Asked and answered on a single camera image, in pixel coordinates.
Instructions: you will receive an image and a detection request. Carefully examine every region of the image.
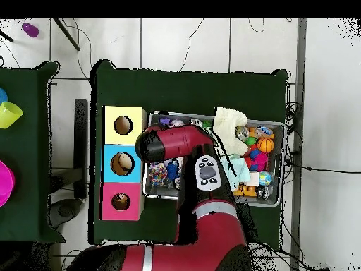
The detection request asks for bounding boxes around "colourful braided rope toy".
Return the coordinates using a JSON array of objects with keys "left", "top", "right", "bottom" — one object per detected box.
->
[{"left": 147, "top": 162, "right": 169, "bottom": 188}]

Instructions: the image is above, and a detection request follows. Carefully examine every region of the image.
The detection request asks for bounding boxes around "cream knitted cloth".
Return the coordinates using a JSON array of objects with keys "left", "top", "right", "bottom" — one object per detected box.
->
[{"left": 212, "top": 106, "right": 250, "bottom": 157}]

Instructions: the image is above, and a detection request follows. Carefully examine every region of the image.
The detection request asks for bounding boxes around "mint green knitted cloth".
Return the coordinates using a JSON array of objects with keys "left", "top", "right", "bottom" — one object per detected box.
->
[{"left": 221, "top": 156, "right": 252, "bottom": 187}]

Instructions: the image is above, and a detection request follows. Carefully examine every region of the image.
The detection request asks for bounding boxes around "wooden box with three holes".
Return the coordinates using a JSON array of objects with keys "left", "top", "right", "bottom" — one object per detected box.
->
[{"left": 101, "top": 105, "right": 148, "bottom": 222}]

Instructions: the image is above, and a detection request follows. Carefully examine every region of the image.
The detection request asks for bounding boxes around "shallow clear mesh bin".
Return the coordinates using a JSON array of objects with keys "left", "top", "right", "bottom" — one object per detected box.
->
[{"left": 143, "top": 112, "right": 286, "bottom": 208}]

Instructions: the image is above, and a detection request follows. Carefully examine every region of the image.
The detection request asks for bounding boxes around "dark green table cloth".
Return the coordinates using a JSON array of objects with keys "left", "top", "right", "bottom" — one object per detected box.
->
[{"left": 89, "top": 59, "right": 290, "bottom": 249}]

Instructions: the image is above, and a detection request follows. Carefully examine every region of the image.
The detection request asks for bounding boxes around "pale wooden cube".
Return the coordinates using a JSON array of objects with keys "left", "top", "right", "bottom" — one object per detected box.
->
[{"left": 245, "top": 171, "right": 260, "bottom": 187}]

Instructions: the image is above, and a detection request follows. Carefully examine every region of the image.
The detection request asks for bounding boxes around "orange toy basketball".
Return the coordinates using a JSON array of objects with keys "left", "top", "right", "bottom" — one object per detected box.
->
[{"left": 257, "top": 138, "right": 275, "bottom": 154}]

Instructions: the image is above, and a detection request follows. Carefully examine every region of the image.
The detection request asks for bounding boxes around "small globe ball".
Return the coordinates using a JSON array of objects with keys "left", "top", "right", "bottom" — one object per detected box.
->
[{"left": 258, "top": 171, "right": 273, "bottom": 187}]

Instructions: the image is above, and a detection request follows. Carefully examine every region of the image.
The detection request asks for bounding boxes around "green side table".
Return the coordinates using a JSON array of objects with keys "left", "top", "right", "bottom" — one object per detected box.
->
[{"left": 0, "top": 61, "right": 66, "bottom": 243}]

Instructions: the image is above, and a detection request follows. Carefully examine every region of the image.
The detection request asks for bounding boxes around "black tripod leg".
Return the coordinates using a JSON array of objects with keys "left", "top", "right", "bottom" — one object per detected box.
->
[{"left": 53, "top": 18, "right": 81, "bottom": 52}]

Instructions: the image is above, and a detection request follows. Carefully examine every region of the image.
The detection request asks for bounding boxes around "lime green cup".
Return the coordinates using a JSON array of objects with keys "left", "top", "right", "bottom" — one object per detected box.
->
[{"left": 0, "top": 101, "right": 25, "bottom": 130}]

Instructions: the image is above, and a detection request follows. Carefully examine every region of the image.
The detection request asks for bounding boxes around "pink disc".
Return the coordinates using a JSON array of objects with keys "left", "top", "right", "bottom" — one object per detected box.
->
[{"left": 0, "top": 159, "right": 16, "bottom": 208}]

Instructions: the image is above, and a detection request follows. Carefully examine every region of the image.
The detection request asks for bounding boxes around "small purple bottle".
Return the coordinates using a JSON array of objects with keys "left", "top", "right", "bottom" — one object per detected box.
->
[{"left": 21, "top": 22, "right": 40, "bottom": 39}]

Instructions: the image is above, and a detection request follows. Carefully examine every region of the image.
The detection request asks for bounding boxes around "black cable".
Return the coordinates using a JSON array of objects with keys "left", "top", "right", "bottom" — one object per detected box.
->
[{"left": 284, "top": 160, "right": 361, "bottom": 175}]

